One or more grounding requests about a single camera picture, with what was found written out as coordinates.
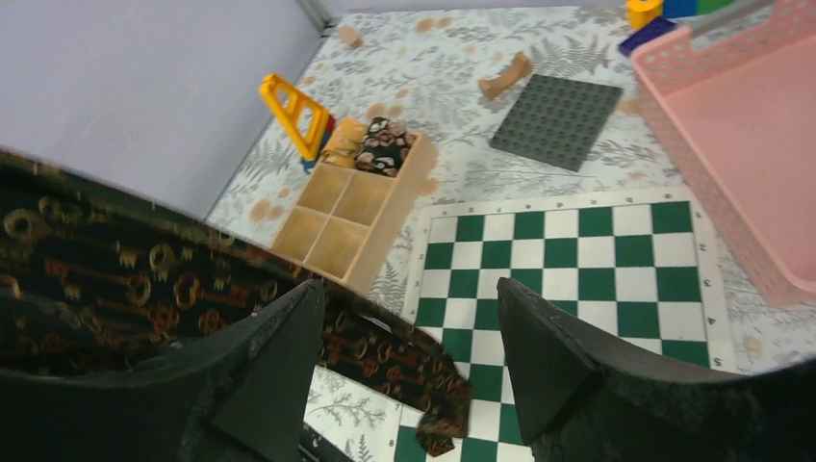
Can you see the pink perforated plastic basket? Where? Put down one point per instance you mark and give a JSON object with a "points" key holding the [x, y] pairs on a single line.
{"points": [[737, 118]]}

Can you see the rolled floral black tie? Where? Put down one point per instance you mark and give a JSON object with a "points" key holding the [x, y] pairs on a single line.
{"points": [[384, 148]]}

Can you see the wooden cylinder block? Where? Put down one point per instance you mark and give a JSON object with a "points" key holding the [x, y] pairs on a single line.
{"points": [[349, 36]]}

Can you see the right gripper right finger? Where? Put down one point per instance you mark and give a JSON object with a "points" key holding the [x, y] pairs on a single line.
{"points": [[583, 394]]}

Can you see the green toy brick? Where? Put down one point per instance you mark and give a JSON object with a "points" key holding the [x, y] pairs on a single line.
{"points": [[710, 6]]}

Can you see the yellow round toy block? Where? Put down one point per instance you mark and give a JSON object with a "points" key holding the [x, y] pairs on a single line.
{"points": [[639, 13]]}

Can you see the yellow toy ladder vehicle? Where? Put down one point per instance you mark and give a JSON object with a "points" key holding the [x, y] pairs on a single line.
{"points": [[307, 123]]}

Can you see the grey studded baseplate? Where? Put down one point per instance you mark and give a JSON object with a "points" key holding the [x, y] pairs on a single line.
{"points": [[556, 121]]}

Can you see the green white chessboard mat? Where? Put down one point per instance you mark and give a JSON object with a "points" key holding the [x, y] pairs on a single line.
{"points": [[641, 264]]}

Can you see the blue toy brick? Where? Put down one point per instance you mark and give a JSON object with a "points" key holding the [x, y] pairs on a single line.
{"points": [[679, 8]]}

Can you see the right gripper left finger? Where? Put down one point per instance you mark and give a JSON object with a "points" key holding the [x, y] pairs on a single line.
{"points": [[237, 395]]}

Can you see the rolled golden tie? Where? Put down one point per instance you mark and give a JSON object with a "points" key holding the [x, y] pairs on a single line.
{"points": [[344, 143]]}

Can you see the black key-patterned necktie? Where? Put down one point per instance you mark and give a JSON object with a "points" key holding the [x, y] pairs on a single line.
{"points": [[94, 279]]}

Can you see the wooden compartment box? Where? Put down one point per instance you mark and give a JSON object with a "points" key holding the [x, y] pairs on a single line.
{"points": [[345, 221]]}

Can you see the small wooden arch block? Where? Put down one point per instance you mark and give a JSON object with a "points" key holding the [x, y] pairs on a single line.
{"points": [[519, 68]]}

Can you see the purple toy brick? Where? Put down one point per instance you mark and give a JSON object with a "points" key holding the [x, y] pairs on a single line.
{"points": [[657, 28]]}

